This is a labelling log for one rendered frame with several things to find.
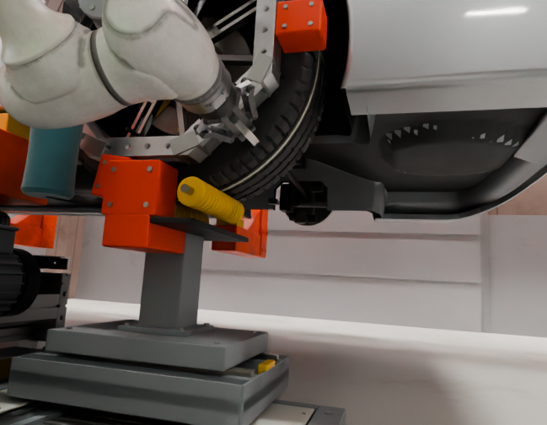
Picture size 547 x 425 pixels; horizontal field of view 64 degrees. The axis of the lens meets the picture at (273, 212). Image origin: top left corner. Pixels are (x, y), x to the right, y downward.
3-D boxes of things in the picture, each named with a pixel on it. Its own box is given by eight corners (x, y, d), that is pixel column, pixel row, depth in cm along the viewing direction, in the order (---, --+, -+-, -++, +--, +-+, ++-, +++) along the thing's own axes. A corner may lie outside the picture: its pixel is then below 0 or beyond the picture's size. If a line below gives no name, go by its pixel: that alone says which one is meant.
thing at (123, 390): (287, 391, 109) (290, 351, 111) (241, 438, 75) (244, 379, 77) (113, 369, 123) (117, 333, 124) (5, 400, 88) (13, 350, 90)
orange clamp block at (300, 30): (283, 54, 91) (326, 51, 89) (273, 33, 84) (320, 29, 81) (285, 23, 92) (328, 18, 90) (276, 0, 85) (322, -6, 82)
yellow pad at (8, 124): (47, 147, 123) (50, 131, 124) (5, 131, 110) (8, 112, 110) (7, 149, 127) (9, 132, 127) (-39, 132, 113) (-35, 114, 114)
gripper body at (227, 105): (201, 123, 67) (222, 142, 76) (240, 84, 67) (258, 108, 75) (173, 93, 69) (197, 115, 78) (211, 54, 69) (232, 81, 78)
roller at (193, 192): (247, 225, 109) (249, 202, 109) (197, 203, 80) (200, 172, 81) (225, 224, 110) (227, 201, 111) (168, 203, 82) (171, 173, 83)
